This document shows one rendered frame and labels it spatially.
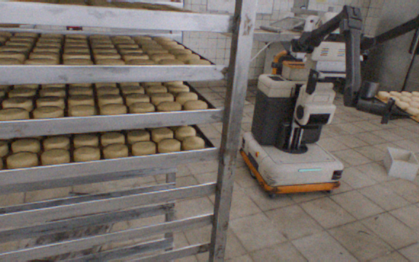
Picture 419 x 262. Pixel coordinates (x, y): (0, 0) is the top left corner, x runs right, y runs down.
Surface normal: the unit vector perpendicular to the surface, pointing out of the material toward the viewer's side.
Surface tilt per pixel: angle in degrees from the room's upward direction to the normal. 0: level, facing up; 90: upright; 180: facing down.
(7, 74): 90
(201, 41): 90
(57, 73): 90
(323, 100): 99
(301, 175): 90
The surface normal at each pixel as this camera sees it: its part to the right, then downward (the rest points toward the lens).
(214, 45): 0.42, 0.41
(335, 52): 0.22, 0.55
